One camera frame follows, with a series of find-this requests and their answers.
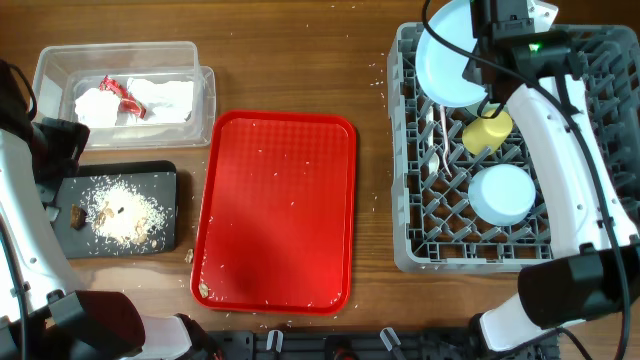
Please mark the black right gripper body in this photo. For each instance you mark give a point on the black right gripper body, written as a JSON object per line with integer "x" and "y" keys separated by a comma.
{"x": 471, "y": 69}

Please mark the light blue dinner plate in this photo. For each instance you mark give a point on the light blue dinner plate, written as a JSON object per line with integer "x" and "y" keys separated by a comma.
{"x": 439, "y": 70}

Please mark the yellow plastic cup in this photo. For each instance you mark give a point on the yellow plastic cup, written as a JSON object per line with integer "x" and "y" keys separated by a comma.
{"x": 486, "y": 132}

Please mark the white plastic fork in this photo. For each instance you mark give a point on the white plastic fork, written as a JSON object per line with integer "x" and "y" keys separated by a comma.
{"x": 445, "y": 140}

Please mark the white plastic spoon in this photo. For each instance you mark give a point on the white plastic spoon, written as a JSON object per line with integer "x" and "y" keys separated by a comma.
{"x": 433, "y": 163}

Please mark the light blue bowl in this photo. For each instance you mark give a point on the light blue bowl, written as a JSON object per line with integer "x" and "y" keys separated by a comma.
{"x": 502, "y": 195}

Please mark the white paper napkin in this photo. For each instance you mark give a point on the white paper napkin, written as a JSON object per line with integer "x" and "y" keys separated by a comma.
{"x": 97, "y": 108}
{"x": 165, "y": 103}

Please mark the red candy wrapper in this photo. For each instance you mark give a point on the red candy wrapper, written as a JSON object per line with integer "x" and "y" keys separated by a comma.
{"x": 127, "y": 102}

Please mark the pile of rice grains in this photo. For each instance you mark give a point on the pile of rice grains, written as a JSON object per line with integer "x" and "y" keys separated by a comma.
{"x": 119, "y": 213}

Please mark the brown food scrap chunk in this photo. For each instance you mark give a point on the brown food scrap chunk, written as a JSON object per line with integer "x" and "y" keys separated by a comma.
{"x": 77, "y": 217}

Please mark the green plastic saucer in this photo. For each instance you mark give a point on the green plastic saucer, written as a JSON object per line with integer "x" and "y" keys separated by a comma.
{"x": 477, "y": 107}

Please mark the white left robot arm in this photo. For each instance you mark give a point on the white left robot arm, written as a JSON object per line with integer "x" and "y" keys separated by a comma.
{"x": 46, "y": 312}

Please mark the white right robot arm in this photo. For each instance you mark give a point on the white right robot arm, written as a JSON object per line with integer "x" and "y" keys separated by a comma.
{"x": 594, "y": 272}

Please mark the grey plastic dishwasher rack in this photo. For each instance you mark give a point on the grey plastic dishwasher rack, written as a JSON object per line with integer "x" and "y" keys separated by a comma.
{"x": 434, "y": 226}

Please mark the black flat waste tray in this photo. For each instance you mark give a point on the black flat waste tray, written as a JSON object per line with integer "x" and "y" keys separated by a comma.
{"x": 158, "y": 179}

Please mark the clear plastic waste bin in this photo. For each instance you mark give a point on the clear plastic waste bin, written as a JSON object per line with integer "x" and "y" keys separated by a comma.
{"x": 64, "y": 73}

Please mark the red plastic serving tray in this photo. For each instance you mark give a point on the red plastic serving tray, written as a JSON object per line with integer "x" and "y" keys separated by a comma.
{"x": 276, "y": 223}

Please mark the nut piece on table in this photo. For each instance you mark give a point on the nut piece on table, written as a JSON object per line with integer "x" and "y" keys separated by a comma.
{"x": 189, "y": 257}

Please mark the nut piece on tray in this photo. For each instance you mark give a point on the nut piece on tray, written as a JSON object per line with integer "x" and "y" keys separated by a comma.
{"x": 203, "y": 290}

